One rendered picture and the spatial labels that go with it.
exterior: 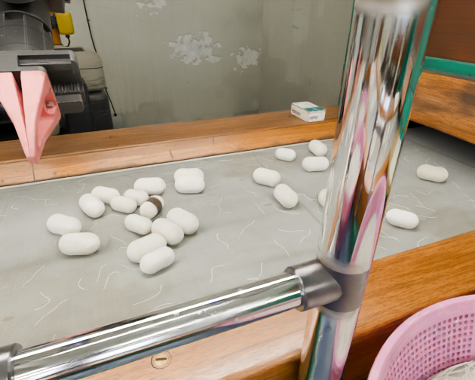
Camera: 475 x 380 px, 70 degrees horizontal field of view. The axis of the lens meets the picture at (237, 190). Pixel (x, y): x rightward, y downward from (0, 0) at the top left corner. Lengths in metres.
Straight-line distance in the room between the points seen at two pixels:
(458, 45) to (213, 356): 0.55
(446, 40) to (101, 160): 0.54
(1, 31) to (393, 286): 0.42
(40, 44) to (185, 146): 0.23
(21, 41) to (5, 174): 0.19
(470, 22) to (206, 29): 2.07
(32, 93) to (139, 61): 2.07
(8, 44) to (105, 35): 1.98
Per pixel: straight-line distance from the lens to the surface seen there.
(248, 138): 0.55
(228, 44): 2.61
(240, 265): 0.31
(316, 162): 0.48
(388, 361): 0.24
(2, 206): 0.47
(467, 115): 0.54
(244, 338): 0.23
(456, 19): 0.64
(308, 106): 0.64
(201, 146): 0.53
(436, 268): 0.31
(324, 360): 0.19
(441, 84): 0.57
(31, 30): 0.43
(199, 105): 2.59
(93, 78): 1.23
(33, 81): 0.37
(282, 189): 0.39
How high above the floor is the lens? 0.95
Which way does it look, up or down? 29 degrees down
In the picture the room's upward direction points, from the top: straight up
